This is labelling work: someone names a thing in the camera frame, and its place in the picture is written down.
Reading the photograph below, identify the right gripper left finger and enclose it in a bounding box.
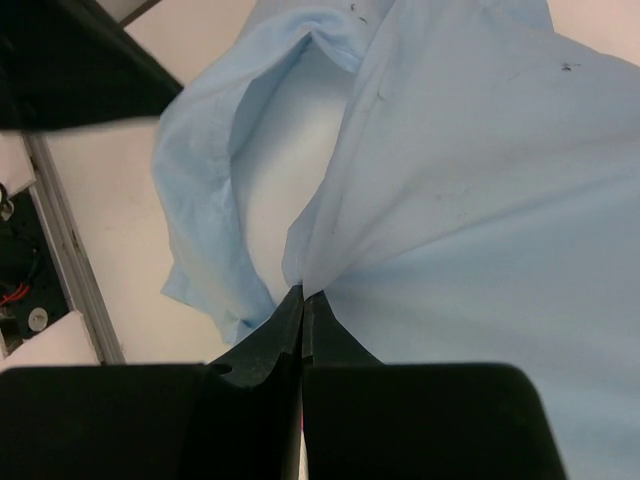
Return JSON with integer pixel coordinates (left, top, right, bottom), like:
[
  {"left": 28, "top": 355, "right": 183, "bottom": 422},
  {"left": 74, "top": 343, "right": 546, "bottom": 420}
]
[{"left": 1, "top": 287, "right": 304, "bottom": 479}]

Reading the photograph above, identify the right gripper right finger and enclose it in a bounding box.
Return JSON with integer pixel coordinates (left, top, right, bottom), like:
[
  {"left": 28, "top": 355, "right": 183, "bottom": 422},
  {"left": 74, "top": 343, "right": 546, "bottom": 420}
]
[{"left": 302, "top": 293, "right": 566, "bottom": 479}]

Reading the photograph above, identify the light blue pillowcase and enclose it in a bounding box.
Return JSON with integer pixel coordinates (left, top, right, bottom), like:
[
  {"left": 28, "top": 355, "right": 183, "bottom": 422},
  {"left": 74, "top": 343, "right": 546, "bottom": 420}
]
[{"left": 152, "top": 1, "right": 639, "bottom": 479}]

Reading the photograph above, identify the white pillow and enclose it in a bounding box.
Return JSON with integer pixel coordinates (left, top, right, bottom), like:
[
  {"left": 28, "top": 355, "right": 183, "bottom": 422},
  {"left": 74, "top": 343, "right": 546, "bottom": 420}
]
[{"left": 232, "top": 44, "right": 354, "bottom": 303}]

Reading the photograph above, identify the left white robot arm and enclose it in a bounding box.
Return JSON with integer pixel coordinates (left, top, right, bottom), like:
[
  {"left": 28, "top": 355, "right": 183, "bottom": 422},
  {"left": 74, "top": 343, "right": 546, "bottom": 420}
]
[{"left": 1, "top": 1, "right": 182, "bottom": 132}]

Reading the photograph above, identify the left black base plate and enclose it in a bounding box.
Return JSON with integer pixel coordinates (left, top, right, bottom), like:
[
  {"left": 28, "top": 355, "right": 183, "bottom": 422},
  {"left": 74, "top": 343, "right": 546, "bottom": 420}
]
[{"left": 1, "top": 189, "right": 69, "bottom": 357}]

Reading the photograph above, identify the aluminium front rail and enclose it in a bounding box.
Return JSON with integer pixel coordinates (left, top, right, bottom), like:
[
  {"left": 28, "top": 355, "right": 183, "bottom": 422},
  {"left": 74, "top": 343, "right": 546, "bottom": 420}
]
[{"left": 22, "top": 134, "right": 126, "bottom": 365}]

